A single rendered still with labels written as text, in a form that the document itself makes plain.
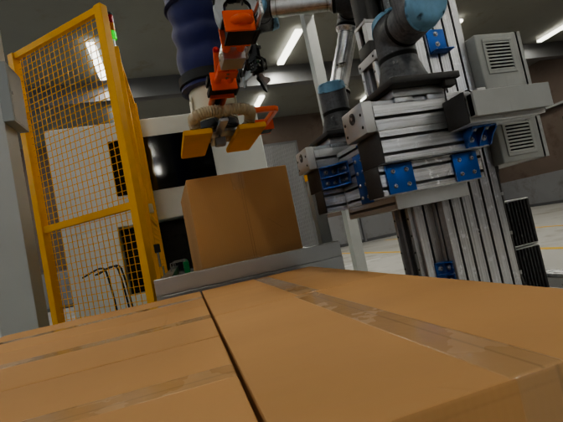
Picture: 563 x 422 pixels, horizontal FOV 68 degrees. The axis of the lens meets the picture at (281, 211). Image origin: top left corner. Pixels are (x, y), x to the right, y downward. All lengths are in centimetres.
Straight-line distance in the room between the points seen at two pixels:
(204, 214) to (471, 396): 135
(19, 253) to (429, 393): 213
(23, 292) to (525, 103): 215
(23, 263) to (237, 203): 114
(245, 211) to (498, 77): 103
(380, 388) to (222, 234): 129
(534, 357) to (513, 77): 145
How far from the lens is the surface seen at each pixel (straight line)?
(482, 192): 161
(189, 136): 145
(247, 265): 153
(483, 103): 126
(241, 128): 147
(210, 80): 138
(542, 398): 37
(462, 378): 36
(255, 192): 162
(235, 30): 106
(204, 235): 158
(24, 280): 231
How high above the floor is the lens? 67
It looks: 3 degrees up
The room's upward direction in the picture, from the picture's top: 12 degrees counter-clockwise
